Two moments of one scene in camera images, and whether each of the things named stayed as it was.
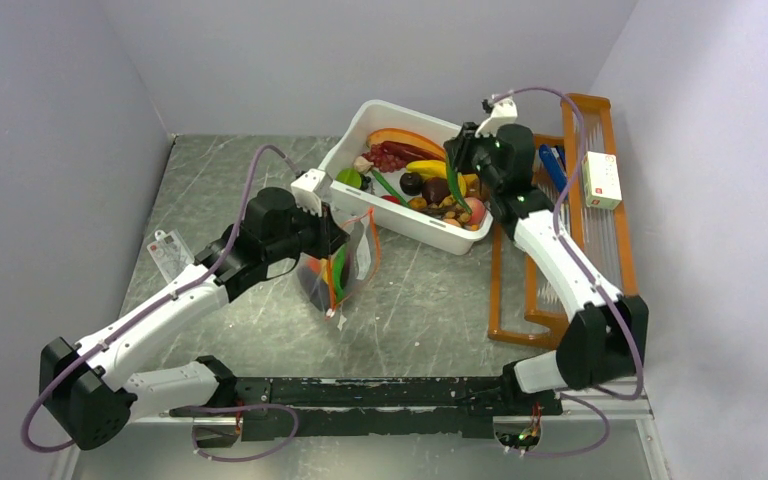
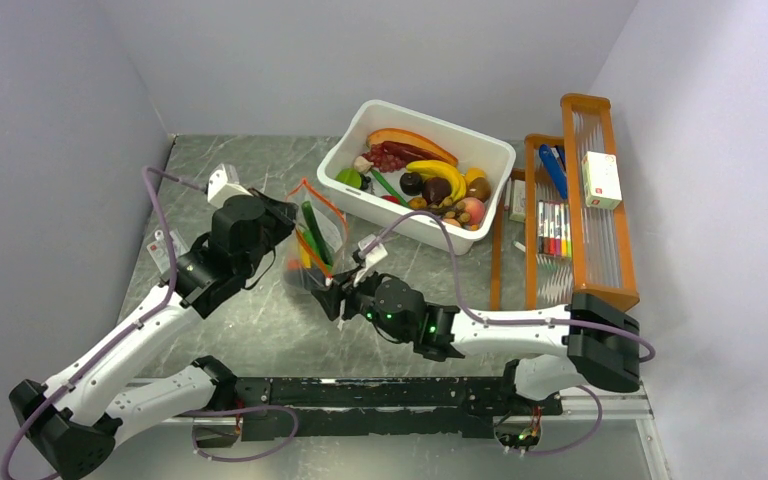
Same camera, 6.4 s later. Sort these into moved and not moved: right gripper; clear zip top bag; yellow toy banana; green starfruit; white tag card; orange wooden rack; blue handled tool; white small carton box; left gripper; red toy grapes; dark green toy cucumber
Moved: dark green toy cucumber; clear zip top bag; right gripper; left gripper
Not moved: white small carton box; white tag card; yellow toy banana; orange wooden rack; red toy grapes; blue handled tool; green starfruit
